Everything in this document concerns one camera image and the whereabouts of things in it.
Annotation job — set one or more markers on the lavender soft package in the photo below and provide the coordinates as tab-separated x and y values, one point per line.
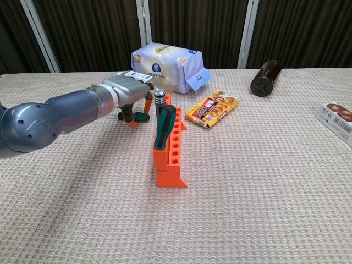
173	60

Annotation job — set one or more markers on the green black striped screwdriver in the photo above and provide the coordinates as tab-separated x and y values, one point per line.
141	116

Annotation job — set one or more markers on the dark pleated curtain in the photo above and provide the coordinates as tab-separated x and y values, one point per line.
198	24
302	30
13	33
90	33

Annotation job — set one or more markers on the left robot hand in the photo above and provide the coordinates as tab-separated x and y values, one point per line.
129	89

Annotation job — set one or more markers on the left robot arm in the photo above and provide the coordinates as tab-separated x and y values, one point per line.
55	118

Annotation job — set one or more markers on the long white cookie box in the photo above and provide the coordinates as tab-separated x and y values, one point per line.
335	118

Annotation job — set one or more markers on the beige woven table cloth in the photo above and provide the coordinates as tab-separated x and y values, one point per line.
247	192

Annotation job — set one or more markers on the white metal frame post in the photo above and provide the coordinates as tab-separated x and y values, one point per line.
39	35
248	33
144	22

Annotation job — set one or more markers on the clear bottle with blue label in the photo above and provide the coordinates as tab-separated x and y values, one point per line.
137	75

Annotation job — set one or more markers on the orange test tube rack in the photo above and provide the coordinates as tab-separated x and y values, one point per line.
170	176

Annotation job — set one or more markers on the yellow curry box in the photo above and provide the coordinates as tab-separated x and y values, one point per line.
211	108

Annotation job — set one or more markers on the brown glass bottle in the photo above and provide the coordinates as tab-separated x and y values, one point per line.
262	82

